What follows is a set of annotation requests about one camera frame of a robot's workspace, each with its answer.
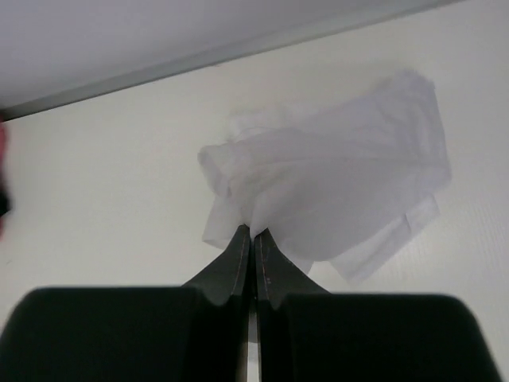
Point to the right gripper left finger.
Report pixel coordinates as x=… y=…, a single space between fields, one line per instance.
x=224 y=277

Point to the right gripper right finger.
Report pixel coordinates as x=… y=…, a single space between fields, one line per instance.
x=276 y=276

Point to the white t shirt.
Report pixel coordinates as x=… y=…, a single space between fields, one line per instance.
x=347 y=183

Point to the bottom pink folded shirt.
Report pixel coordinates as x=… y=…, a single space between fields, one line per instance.
x=2 y=227

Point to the pink folded shirt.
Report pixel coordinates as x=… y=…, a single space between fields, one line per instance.
x=2 y=227
x=3 y=148

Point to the top pink folded shirt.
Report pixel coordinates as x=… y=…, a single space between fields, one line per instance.
x=3 y=148

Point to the back frame rail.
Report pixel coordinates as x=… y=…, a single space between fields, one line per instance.
x=55 y=53

